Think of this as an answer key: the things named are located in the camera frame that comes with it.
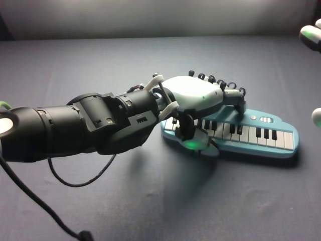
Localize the long black cable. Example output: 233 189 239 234
0 155 95 241

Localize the black looped cable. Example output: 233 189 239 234
47 152 118 188

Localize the teal toy piano keyboard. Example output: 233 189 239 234
159 103 300 160

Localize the grey table cloth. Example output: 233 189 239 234
0 35 321 241

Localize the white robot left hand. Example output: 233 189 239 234
162 69 248 158

